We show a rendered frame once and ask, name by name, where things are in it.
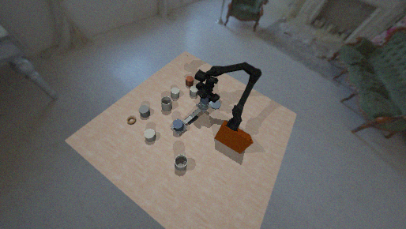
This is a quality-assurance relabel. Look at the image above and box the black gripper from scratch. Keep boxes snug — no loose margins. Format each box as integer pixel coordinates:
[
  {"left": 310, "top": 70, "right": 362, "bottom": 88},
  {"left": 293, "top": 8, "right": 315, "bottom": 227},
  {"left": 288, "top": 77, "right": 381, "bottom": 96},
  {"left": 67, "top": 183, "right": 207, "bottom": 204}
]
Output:
[{"left": 196, "top": 82, "right": 220, "bottom": 103}]

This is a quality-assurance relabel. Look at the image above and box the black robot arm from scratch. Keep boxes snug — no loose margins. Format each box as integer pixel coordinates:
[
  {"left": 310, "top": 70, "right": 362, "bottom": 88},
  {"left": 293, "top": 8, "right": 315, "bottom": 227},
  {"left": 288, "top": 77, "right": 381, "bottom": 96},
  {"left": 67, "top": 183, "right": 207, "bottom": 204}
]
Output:
[{"left": 194, "top": 62, "right": 262, "bottom": 131}]

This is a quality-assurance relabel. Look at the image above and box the orange-brown cylinder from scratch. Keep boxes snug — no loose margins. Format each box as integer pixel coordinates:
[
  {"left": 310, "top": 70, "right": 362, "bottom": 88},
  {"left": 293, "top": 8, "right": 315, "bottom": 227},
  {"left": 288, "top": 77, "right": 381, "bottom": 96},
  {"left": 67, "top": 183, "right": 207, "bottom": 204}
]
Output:
[{"left": 186, "top": 76, "right": 194, "bottom": 87}]

